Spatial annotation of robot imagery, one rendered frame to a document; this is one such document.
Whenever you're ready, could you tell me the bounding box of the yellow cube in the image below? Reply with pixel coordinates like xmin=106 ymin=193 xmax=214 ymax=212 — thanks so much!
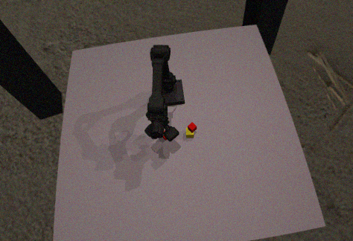
xmin=186 ymin=128 xmax=194 ymax=138

